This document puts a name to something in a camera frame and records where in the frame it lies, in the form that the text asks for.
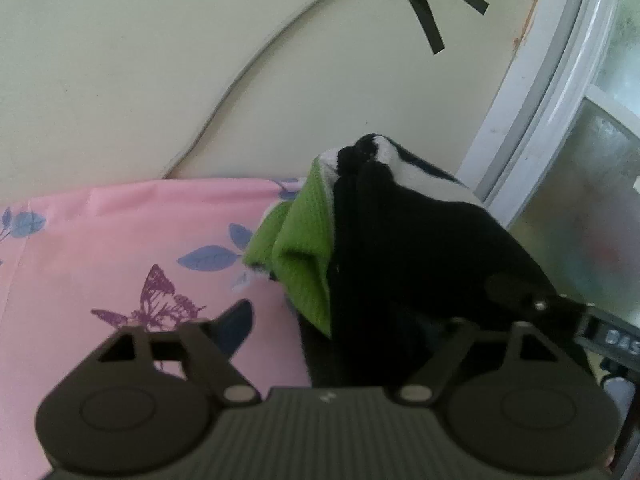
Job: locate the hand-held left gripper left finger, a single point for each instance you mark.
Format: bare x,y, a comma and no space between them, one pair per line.
235,326

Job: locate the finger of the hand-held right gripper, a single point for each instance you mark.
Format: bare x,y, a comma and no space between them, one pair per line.
515,290

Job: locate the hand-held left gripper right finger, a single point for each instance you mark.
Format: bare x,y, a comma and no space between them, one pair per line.
445,360

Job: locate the black sweater white green stripes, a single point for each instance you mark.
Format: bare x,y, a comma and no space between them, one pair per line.
410,260

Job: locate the pink floral bedsheet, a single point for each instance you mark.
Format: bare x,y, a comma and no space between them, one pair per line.
100,250

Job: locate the white framed window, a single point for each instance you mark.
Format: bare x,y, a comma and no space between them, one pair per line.
575,135

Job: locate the black tape cross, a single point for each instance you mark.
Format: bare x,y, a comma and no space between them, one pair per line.
425,5

